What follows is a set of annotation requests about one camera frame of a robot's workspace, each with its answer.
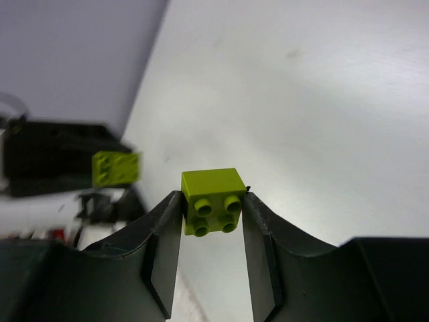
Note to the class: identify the small green lego cube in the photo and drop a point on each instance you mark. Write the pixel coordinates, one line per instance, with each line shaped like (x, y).
(213, 200)

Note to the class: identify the green rounded lego brick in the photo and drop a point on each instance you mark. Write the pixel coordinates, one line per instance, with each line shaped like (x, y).
(115, 168)

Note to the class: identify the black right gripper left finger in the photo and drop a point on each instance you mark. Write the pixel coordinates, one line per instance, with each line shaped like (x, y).
(127, 276)

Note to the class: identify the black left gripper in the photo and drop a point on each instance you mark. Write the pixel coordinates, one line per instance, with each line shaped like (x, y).
(41, 157)

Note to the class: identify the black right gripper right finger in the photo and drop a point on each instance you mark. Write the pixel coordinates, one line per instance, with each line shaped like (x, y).
(294, 276)

